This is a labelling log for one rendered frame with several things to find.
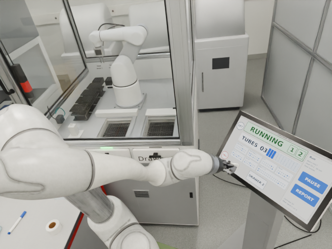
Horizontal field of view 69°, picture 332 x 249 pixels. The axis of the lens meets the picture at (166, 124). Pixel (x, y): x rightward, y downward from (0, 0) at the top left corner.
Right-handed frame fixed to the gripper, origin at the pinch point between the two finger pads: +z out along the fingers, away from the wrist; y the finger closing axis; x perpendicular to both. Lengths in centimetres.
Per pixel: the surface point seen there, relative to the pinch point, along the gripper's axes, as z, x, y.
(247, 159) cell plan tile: 3.5, -5.7, -2.9
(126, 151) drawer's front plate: -16, 27, 59
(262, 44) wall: 294, -147, 199
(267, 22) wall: 273, -177, 197
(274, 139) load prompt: 3.6, -20.2, -9.3
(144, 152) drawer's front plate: -9, 23, 51
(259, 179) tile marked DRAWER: 3.5, -0.9, -12.2
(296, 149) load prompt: 3.5, -20.7, -19.2
